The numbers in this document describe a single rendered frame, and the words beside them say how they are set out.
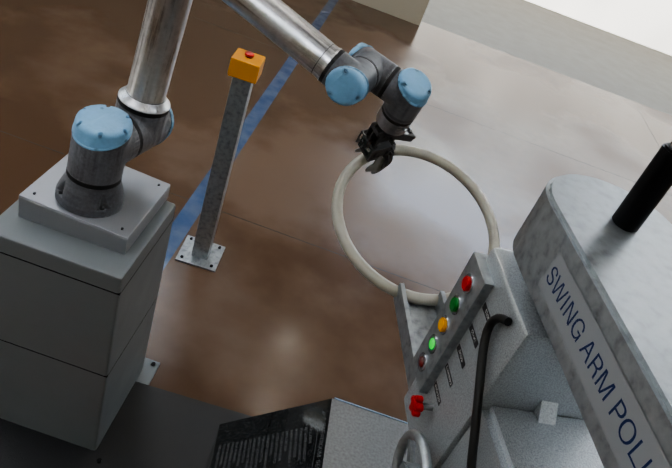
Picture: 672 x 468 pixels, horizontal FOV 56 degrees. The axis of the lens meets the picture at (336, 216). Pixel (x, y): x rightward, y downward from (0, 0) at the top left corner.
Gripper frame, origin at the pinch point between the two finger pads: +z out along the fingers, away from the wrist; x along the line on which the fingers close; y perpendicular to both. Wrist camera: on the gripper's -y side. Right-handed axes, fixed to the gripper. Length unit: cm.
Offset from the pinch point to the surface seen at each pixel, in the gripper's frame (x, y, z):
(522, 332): 64, 37, -67
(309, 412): 55, 42, 17
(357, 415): 61, 32, 12
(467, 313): 57, 35, -54
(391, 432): 68, 27, 11
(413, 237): -26, -116, 170
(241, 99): -75, -2, 64
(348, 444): 66, 39, 9
